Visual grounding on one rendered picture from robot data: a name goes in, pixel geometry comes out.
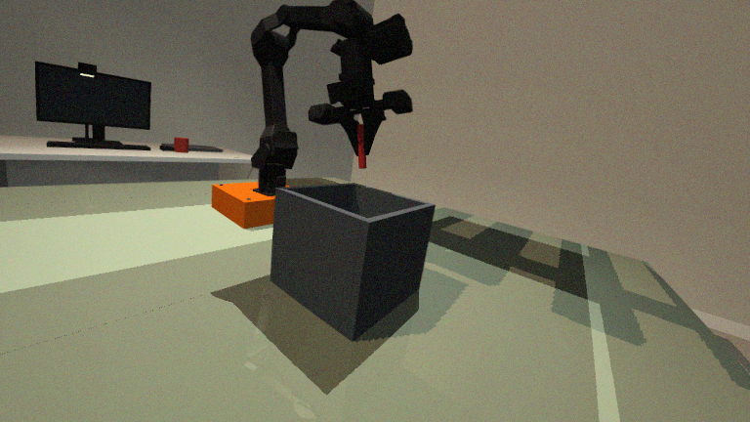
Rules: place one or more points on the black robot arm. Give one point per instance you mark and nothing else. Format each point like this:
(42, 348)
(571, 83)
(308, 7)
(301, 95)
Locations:
(383, 42)

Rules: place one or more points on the dark red peg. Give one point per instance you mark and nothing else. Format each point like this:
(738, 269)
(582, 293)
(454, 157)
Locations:
(360, 145)

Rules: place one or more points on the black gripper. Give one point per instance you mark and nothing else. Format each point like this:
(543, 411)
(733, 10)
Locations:
(326, 114)

